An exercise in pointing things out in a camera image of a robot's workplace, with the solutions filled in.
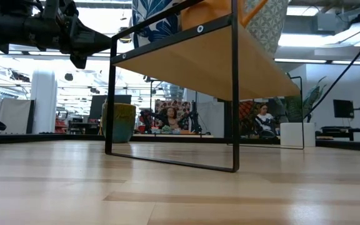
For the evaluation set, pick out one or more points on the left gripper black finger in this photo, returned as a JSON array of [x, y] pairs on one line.
[[89, 39], [79, 62]]

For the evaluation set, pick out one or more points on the blue leaf print mug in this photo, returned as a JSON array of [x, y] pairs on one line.
[[161, 31]]

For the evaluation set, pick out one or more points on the teal and yellow glazed mug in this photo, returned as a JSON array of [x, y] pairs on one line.
[[125, 125]]

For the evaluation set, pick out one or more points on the orange mug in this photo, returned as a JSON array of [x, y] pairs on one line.
[[205, 12]]

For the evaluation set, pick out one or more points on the white mug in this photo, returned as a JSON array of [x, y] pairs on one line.
[[267, 28]]

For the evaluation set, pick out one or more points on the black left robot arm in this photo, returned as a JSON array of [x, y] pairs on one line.
[[2, 29]]

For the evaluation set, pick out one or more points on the black monitor on arm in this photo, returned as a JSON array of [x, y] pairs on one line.
[[343, 108]]

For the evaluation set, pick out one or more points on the black background robot arm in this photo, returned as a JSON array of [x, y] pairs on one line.
[[195, 122], [147, 120]]

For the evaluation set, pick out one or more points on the black ceiling speaker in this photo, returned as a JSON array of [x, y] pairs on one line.
[[68, 77]]

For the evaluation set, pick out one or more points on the large black monitor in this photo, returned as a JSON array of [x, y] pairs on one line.
[[96, 106]]

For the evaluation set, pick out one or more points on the white round pillar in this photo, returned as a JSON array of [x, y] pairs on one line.
[[44, 103]]

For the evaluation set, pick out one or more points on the dark office desk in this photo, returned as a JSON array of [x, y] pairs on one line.
[[83, 125]]

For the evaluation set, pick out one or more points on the red cart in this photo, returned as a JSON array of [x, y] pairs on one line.
[[62, 125]]

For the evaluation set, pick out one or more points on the white partition screen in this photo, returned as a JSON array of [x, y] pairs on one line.
[[20, 115]]

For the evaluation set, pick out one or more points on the person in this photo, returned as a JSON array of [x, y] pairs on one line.
[[266, 118], [170, 114]]

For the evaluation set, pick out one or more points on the red patterned tapestry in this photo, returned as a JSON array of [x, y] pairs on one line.
[[183, 106]]

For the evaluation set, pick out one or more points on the orange mandala tapestry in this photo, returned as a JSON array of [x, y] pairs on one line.
[[245, 112]]

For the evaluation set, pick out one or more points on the long ceiling light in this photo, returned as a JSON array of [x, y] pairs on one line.
[[302, 60]]

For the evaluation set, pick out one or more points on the green artificial plant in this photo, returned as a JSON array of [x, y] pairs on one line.
[[292, 109]]

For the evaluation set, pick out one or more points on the white planter pot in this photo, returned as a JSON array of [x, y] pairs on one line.
[[292, 134]]

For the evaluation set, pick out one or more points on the black low desk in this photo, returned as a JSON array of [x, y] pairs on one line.
[[336, 128]]

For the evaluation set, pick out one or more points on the black table edge rail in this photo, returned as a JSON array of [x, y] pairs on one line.
[[42, 137]]

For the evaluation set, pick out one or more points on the wooden shelf riser, black frame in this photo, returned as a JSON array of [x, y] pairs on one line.
[[214, 68]]

